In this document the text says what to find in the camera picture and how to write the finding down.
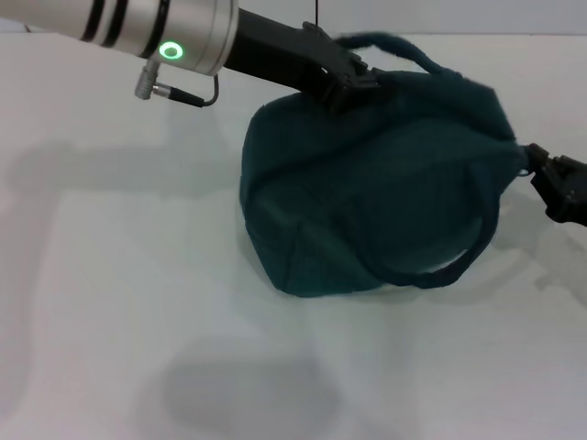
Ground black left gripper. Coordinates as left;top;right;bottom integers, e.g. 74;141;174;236
223;7;396;116

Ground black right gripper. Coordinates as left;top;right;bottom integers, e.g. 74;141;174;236
522;142;587;226

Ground dark teal fabric lunch bag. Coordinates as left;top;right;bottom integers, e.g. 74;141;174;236
238;29;528;300

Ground grey left arm cable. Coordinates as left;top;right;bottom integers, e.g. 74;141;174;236
133;63;220;110

